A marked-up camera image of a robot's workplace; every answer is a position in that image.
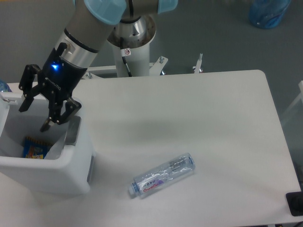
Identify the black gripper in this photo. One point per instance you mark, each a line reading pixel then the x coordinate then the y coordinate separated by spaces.
pixel 56 81

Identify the clear plastic wrapper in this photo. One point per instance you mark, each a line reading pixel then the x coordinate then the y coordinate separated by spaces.
pixel 56 150

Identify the clear plastic water bottle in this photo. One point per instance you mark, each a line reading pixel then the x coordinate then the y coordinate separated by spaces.
pixel 161 176

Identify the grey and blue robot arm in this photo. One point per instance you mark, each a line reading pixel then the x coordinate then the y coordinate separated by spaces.
pixel 90 26

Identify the white trash can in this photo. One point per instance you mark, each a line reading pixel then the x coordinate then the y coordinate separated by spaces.
pixel 58 160

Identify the blue bottle at left edge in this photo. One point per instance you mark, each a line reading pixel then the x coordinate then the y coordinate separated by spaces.
pixel 4 87

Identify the blue snack packet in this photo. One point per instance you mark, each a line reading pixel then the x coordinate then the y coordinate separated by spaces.
pixel 36 149

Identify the black device at table edge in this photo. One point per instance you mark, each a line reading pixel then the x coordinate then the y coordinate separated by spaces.
pixel 295 203

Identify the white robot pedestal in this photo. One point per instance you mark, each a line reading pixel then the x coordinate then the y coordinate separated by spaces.
pixel 130 42

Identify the white frame at right edge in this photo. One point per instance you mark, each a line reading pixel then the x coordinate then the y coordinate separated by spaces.
pixel 293 108

